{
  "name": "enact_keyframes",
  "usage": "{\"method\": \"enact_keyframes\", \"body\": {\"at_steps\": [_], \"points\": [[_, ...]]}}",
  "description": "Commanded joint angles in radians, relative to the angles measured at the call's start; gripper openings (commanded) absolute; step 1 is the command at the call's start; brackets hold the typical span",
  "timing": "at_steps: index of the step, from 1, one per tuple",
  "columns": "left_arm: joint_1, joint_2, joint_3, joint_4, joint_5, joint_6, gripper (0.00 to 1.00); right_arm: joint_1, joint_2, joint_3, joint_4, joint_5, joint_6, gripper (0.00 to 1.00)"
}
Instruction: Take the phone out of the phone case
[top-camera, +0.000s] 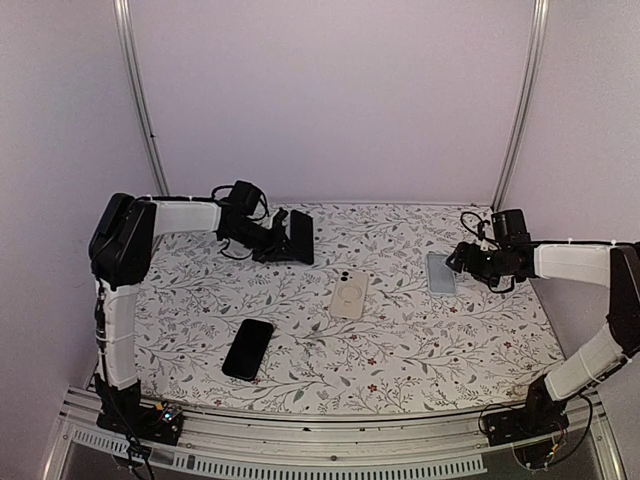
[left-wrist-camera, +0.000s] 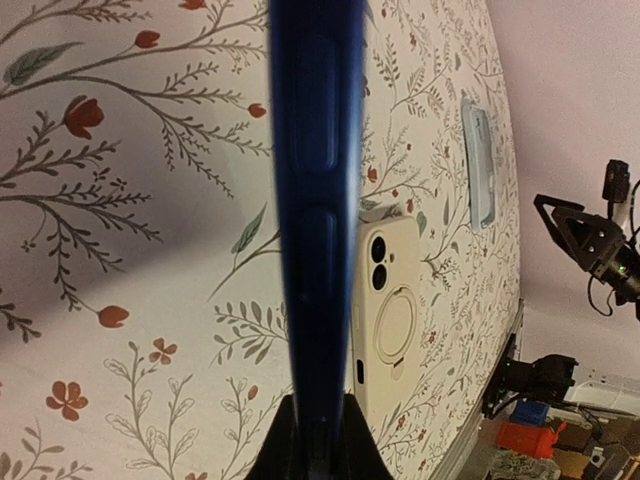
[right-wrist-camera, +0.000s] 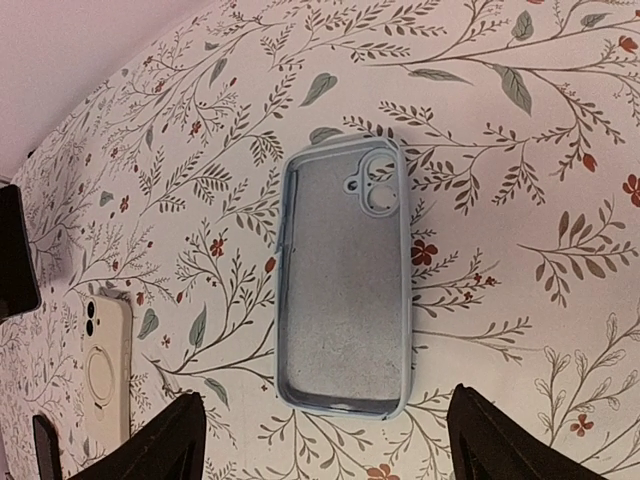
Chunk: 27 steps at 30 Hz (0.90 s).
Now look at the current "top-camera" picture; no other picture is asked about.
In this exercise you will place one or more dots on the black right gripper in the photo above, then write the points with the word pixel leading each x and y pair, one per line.
pixel 463 250

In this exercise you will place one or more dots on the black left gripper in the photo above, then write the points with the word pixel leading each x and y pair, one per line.
pixel 275 250

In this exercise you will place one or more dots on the light blue phone case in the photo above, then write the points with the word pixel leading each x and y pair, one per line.
pixel 440 278

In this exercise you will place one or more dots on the black phone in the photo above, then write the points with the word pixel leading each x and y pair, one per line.
pixel 247 350
pixel 302 237

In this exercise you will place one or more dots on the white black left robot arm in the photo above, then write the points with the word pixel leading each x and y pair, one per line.
pixel 121 250

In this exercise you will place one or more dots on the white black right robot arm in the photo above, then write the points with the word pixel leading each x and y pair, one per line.
pixel 504 248

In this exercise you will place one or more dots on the left arm base with board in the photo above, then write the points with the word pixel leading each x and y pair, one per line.
pixel 162 423

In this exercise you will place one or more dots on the right arm base with board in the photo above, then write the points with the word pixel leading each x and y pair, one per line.
pixel 525 425

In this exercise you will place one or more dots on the black phone lying on table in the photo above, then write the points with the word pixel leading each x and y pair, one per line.
pixel 247 350

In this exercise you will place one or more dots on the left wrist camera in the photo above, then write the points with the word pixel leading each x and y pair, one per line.
pixel 278 218

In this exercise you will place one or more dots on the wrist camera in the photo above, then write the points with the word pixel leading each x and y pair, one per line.
pixel 278 218
pixel 484 239

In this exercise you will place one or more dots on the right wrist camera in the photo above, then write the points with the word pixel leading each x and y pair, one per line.
pixel 484 239

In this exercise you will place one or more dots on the beige phone case with ring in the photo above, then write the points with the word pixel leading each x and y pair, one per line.
pixel 348 298

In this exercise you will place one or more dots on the front aluminium rail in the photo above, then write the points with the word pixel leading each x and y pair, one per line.
pixel 225 444

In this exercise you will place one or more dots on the right aluminium frame post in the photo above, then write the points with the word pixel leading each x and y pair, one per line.
pixel 531 67

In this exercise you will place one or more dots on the aluminium frame post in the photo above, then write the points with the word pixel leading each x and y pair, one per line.
pixel 531 67
pixel 126 35

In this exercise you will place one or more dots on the left aluminium frame post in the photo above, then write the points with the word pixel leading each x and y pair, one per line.
pixel 126 35

